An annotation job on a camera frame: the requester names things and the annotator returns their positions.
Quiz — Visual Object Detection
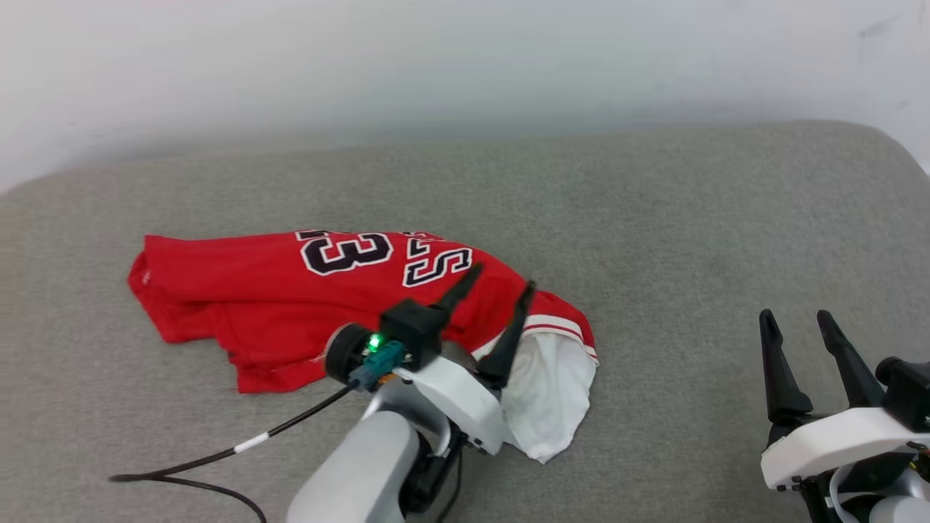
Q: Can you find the red and white basketball jersey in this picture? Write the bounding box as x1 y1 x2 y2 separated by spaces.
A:
128 230 600 464

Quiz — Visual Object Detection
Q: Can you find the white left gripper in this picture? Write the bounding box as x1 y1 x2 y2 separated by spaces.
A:
324 264 537 457

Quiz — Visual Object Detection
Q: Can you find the thin black camera cable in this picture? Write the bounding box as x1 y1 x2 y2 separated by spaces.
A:
109 385 357 523

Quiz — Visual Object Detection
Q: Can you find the grey fabric sofa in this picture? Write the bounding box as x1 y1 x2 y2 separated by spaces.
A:
0 120 930 523

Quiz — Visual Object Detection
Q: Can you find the teal cable connector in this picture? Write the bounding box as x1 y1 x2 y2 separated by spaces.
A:
347 340 406 393

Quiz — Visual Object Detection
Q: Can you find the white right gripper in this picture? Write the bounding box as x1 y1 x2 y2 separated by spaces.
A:
759 309 930 492

